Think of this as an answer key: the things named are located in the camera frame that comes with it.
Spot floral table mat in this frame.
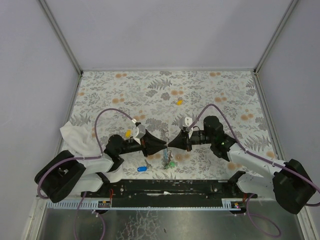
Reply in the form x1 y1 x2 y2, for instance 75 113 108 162
51 70 291 180

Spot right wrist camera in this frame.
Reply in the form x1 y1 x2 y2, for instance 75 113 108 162
178 116 193 133

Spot yellow tag key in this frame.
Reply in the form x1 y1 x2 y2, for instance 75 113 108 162
174 97 184 106
125 129 132 138

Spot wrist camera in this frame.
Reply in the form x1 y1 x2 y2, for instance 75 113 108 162
132 122 146 145
178 116 193 133

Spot blue tag key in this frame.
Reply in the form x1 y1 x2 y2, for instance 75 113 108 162
137 159 152 172

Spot grey keyring holder strap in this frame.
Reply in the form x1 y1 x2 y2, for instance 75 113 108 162
159 128 178 170

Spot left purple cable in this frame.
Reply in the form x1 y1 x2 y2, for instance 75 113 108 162
36 108 137 200

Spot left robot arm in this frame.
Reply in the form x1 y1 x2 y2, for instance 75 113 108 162
34 131 167 203

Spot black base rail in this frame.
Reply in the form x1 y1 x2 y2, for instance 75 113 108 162
86 179 249 209

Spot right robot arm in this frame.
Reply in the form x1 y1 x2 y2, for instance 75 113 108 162
168 116 319 215

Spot yellow tag key far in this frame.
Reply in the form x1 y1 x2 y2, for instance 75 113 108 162
174 97 184 106

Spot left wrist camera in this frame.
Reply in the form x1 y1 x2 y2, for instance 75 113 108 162
132 122 146 145

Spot yellow tag key near left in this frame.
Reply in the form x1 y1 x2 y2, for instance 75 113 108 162
125 129 132 138

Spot white cloth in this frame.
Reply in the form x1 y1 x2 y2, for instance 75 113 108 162
59 120 124 184

